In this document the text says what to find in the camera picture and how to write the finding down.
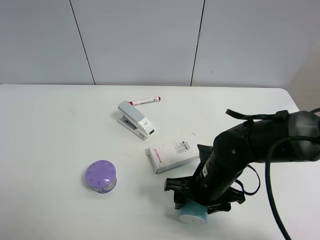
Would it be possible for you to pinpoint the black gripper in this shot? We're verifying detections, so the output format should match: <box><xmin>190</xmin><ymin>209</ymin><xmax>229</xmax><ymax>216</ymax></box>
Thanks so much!
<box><xmin>164</xmin><ymin>144</ymin><xmax>247</xmax><ymax>214</ymax></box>

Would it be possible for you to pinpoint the teal bottle-shaped pencil sharpener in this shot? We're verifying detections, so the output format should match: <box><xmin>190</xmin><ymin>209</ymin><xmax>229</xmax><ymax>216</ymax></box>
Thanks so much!
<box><xmin>178</xmin><ymin>201</ymin><xmax>208</xmax><ymax>225</ymax></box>

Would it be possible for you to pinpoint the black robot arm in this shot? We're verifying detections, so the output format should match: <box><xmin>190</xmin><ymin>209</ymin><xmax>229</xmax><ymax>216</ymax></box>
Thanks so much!
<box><xmin>164</xmin><ymin>109</ymin><xmax>320</xmax><ymax>214</ymax></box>

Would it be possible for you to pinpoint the white grey stapler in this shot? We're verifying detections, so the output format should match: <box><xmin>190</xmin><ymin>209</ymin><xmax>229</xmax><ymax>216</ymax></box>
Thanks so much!
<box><xmin>117</xmin><ymin>101</ymin><xmax>155</xmax><ymax>141</ymax></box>

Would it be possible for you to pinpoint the white cardboard box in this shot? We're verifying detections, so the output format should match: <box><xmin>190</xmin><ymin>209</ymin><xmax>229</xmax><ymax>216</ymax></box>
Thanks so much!
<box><xmin>146</xmin><ymin>135</ymin><xmax>199</xmax><ymax>174</ymax></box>

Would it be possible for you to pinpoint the purple lidded round jar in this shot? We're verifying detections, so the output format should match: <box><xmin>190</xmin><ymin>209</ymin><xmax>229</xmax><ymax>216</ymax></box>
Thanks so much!
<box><xmin>84</xmin><ymin>160</ymin><xmax>117</xmax><ymax>194</ymax></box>

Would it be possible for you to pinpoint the red white marker pen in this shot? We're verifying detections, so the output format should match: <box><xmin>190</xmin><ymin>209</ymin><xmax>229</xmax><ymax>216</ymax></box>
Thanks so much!
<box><xmin>129</xmin><ymin>96</ymin><xmax>161</xmax><ymax>106</ymax></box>

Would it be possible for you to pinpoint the black cable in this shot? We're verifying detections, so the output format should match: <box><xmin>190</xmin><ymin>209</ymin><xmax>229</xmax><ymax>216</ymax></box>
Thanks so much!
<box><xmin>225</xmin><ymin>107</ymin><xmax>320</xmax><ymax>240</ymax></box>

